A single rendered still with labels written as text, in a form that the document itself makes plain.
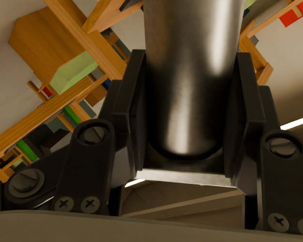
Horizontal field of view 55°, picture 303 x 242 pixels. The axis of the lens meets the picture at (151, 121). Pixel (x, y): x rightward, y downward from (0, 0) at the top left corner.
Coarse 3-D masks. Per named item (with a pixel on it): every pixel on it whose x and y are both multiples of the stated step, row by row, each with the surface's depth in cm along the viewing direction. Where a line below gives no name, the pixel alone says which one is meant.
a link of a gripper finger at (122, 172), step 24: (144, 72) 10; (120, 96) 9; (144, 96) 10; (120, 120) 9; (144, 120) 11; (120, 144) 9; (144, 144) 11; (24, 168) 8; (48, 168) 8; (120, 168) 9; (24, 192) 8; (48, 192) 8
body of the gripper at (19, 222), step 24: (0, 216) 6; (24, 216) 6; (48, 216) 6; (72, 216) 6; (96, 216) 6; (0, 240) 5; (24, 240) 5; (48, 240) 5; (72, 240) 5; (96, 240) 5; (120, 240) 5; (144, 240) 5; (168, 240) 5; (192, 240) 5; (216, 240) 5; (240, 240) 5; (264, 240) 5; (288, 240) 5
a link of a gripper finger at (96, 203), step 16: (80, 128) 8; (96, 128) 8; (112, 128) 8; (80, 144) 8; (96, 144) 8; (112, 144) 8; (64, 160) 8; (80, 160) 8; (96, 160) 8; (112, 160) 8; (64, 176) 7; (80, 176) 7; (96, 176) 7; (64, 192) 7; (80, 192) 7; (96, 192) 7; (112, 192) 9; (64, 208) 7; (80, 208) 7; (96, 208) 7; (112, 208) 9
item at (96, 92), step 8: (112, 40) 626; (120, 48) 685; (104, 72) 579; (40, 80) 500; (96, 80) 613; (104, 80) 572; (32, 88) 530; (40, 88) 516; (48, 88) 502; (88, 88) 538; (96, 88) 563; (104, 88) 573; (40, 96) 530; (48, 96) 537; (80, 96) 523; (88, 96) 567; (96, 96) 557; (104, 96) 567; (64, 120) 540; (72, 128) 543
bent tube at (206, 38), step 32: (160, 0) 8; (192, 0) 7; (224, 0) 7; (160, 32) 8; (192, 32) 8; (224, 32) 8; (160, 64) 9; (192, 64) 8; (224, 64) 9; (160, 96) 10; (192, 96) 9; (224, 96) 10; (160, 128) 11; (192, 128) 10; (160, 160) 12; (192, 160) 11
